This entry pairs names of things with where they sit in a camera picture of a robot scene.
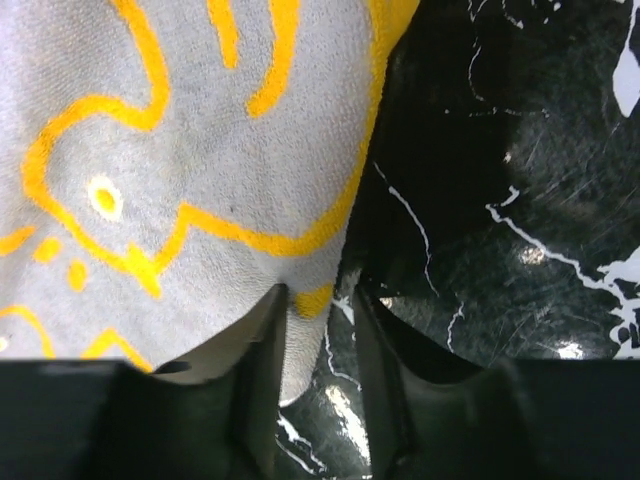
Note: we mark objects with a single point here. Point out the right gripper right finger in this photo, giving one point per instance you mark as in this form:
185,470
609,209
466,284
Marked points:
430,414

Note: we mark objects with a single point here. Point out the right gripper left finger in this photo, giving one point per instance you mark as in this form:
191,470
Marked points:
212,413

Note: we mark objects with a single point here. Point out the grey and orange towel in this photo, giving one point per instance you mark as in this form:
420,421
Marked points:
164,163

